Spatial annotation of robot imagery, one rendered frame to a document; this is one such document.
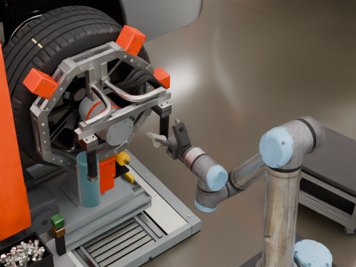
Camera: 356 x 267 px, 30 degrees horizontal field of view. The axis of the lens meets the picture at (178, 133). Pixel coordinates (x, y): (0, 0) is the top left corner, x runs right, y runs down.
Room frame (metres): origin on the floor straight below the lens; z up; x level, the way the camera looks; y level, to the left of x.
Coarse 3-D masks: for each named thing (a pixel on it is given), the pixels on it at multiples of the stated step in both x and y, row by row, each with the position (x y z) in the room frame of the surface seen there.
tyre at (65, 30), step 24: (48, 24) 2.18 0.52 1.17; (72, 24) 2.18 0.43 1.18; (96, 24) 2.20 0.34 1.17; (24, 48) 2.09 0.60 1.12; (48, 48) 2.05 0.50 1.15; (72, 48) 2.08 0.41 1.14; (144, 48) 2.30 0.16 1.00; (24, 72) 2.00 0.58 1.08; (48, 72) 2.01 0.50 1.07; (24, 96) 1.94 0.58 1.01; (24, 120) 1.93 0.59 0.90; (24, 144) 1.92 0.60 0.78
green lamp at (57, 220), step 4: (52, 216) 1.66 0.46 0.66; (56, 216) 1.66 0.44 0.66; (60, 216) 1.66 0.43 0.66; (52, 220) 1.64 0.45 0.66; (56, 220) 1.64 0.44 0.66; (60, 220) 1.64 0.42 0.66; (52, 224) 1.64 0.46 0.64; (56, 224) 1.63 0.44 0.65; (60, 224) 1.64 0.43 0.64; (64, 224) 1.65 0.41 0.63; (56, 228) 1.63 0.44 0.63
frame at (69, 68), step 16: (96, 48) 2.11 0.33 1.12; (112, 48) 2.12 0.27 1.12; (64, 64) 2.01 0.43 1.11; (80, 64) 2.01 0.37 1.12; (96, 64) 2.05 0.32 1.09; (144, 64) 2.19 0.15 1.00; (64, 80) 1.96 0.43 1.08; (32, 112) 1.91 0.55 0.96; (48, 112) 1.90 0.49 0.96; (144, 112) 2.19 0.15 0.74; (48, 128) 1.90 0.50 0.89; (48, 144) 1.90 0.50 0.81; (128, 144) 2.14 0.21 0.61; (48, 160) 1.89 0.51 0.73; (64, 160) 1.94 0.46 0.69
